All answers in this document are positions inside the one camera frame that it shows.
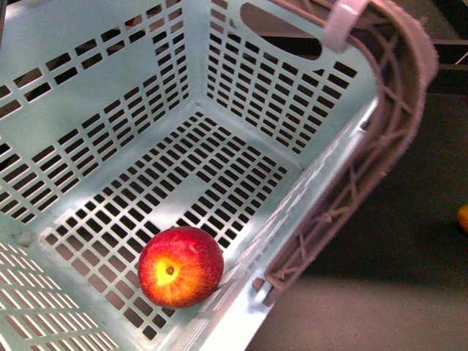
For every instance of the red yellow apple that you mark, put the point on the red yellow apple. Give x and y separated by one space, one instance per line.
180 267

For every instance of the light blue plastic basket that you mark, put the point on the light blue plastic basket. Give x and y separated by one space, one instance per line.
120 119

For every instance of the orange fruit at right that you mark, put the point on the orange fruit at right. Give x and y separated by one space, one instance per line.
462 217

